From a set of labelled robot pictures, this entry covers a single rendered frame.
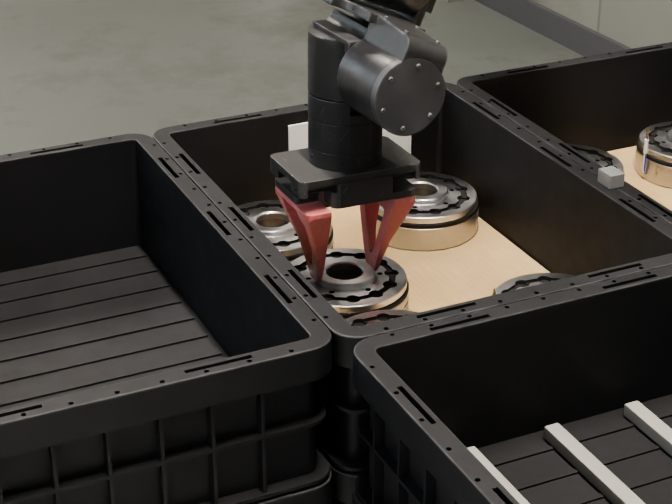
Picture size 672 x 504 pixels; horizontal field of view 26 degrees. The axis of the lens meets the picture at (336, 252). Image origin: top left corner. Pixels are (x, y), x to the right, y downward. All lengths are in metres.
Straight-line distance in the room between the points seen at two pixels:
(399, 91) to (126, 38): 3.45
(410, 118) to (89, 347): 0.32
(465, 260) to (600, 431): 0.27
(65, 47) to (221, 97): 0.64
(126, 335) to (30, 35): 3.39
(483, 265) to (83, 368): 0.36
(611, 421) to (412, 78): 0.28
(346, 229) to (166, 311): 0.21
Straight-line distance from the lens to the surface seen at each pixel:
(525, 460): 1.02
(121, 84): 4.07
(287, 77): 4.08
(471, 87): 1.37
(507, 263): 1.27
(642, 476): 1.02
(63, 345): 1.16
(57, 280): 1.26
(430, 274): 1.24
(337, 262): 1.18
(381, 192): 1.11
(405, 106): 1.02
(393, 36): 1.02
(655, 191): 1.42
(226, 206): 1.13
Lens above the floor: 1.41
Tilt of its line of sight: 27 degrees down
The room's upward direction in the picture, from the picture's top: straight up
